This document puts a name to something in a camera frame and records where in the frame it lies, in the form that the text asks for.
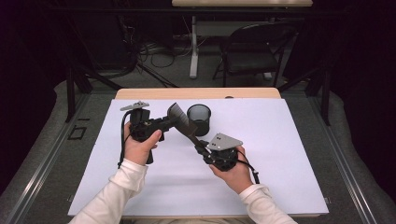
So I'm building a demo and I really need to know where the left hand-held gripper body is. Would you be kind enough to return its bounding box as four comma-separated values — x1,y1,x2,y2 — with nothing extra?
120,101,166,143

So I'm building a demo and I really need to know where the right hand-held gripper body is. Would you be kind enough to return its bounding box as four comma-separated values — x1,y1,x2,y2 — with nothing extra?
202,133,244,172

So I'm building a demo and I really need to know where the black comb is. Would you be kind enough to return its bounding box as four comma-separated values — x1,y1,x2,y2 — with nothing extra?
166,102,206,148

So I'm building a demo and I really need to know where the black mesh pen holder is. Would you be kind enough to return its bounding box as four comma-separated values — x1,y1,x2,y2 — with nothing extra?
186,104,212,137

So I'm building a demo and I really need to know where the person's left hand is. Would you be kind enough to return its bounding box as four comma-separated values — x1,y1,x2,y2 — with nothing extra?
123,121,163,166

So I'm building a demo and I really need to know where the person's right hand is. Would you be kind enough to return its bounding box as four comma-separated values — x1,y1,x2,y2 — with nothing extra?
208,146,254,195

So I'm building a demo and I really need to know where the black tripod leg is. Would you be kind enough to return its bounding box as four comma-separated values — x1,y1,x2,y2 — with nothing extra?
136,62,179,89

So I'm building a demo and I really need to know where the white board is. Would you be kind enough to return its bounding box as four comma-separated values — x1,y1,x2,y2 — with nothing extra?
67,98,330,217

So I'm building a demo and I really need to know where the black metal stand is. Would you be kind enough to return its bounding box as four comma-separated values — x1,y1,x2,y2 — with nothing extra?
64,63,124,124
278,66,332,127

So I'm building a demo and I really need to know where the black folding chair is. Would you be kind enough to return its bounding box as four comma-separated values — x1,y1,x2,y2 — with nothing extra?
212,22,297,88

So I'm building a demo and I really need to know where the white desk with wooden top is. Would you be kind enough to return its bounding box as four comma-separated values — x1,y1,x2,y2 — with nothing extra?
171,0,314,80

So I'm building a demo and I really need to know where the left hand-held gripper cable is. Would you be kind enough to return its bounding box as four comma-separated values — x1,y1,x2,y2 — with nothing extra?
117,110,134,170

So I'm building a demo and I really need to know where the hand-held gripper cable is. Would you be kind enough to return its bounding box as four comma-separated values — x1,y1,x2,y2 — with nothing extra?
117,110,134,170
234,148,261,185

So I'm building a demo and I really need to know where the right hand-held gripper cable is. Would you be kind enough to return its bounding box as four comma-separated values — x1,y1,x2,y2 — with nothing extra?
234,148,261,185

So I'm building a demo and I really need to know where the bundle of floor cables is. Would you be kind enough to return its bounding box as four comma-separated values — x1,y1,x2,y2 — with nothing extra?
118,15,194,78

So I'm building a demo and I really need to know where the metal floor rail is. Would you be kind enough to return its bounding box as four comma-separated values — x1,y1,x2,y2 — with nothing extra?
6,92,92,224
307,96,377,224

